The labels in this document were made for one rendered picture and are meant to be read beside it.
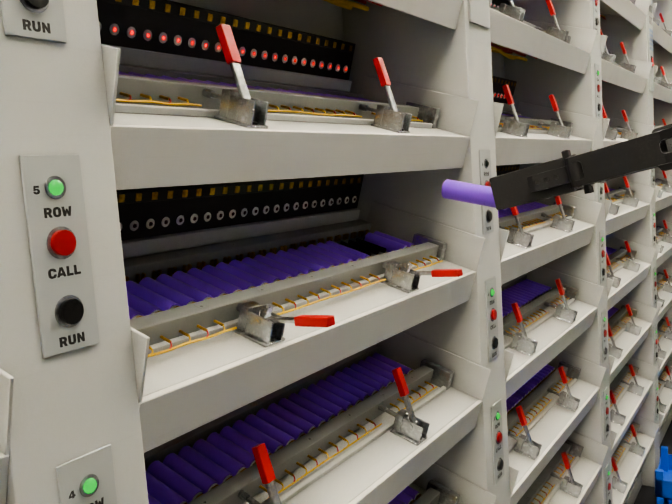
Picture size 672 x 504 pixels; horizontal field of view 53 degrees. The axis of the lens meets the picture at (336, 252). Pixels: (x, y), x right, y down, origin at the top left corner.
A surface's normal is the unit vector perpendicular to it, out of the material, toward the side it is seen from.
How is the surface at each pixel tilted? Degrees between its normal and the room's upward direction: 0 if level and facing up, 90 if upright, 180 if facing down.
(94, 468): 90
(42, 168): 90
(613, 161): 92
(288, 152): 108
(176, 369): 18
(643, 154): 92
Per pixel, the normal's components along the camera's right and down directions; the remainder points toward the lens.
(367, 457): 0.19, -0.94
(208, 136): 0.81, 0.31
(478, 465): -0.56, 0.13
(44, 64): 0.83, 0.00
